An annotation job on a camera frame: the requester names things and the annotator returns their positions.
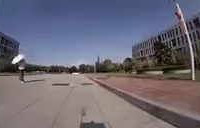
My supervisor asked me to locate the person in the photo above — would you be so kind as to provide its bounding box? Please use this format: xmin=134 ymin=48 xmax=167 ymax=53
xmin=11 ymin=53 xmax=27 ymax=84

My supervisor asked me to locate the glass office building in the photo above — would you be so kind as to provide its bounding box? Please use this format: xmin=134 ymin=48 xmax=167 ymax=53
xmin=0 ymin=26 xmax=21 ymax=73

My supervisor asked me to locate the long grid-window building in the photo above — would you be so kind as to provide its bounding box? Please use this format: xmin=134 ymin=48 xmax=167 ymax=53
xmin=131 ymin=7 xmax=200 ymax=69

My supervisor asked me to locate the white leaning flagpole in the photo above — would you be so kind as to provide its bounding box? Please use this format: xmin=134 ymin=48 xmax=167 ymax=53
xmin=172 ymin=1 xmax=196 ymax=81

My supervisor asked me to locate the row of distant trees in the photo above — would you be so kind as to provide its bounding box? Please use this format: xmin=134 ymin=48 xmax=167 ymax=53
xmin=24 ymin=57 xmax=136 ymax=74

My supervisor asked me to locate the dark ground grate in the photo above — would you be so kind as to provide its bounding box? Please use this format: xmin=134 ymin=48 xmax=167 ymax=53
xmin=51 ymin=82 xmax=71 ymax=87
xmin=80 ymin=82 xmax=94 ymax=86

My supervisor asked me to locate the distant tower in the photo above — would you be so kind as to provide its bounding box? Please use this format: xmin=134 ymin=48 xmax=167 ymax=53
xmin=96 ymin=55 xmax=101 ymax=68

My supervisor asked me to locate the trees before long building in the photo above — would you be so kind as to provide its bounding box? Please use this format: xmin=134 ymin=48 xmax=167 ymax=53
xmin=131 ymin=39 xmax=200 ymax=72

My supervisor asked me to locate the grey concrete slab plaza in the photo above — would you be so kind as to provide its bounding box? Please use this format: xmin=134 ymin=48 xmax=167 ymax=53
xmin=0 ymin=72 xmax=176 ymax=128

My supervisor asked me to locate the pale concrete kerb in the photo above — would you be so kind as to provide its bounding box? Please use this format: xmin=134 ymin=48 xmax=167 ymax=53
xmin=84 ymin=74 xmax=200 ymax=128

